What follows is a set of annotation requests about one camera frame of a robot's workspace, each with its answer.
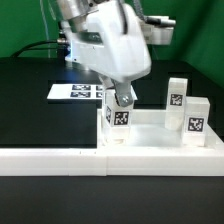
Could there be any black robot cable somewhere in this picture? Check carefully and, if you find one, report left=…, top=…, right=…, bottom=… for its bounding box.
left=11, top=39, right=69, bottom=59

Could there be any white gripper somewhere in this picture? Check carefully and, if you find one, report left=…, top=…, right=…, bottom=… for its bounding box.
left=68, top=0, right=175, bottom=107

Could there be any white L-shaped obstacle fence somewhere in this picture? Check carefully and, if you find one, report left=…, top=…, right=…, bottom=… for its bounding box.
left=0, top=146, right=224, bottom=176

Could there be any thin grey cable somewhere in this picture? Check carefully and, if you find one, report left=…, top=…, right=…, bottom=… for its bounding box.
left=39, top=0, right=53, bottom=58

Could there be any white square table top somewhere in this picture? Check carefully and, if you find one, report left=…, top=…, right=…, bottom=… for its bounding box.
left=97, top=109, right=224, bottom=150

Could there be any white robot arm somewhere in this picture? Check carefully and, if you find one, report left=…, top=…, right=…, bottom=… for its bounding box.
left=56, top=0, right=176, bottom=107

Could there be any paper sheet with markers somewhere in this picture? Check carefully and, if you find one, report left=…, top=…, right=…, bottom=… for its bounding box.
left=47, top=84, right=103, bottom=100

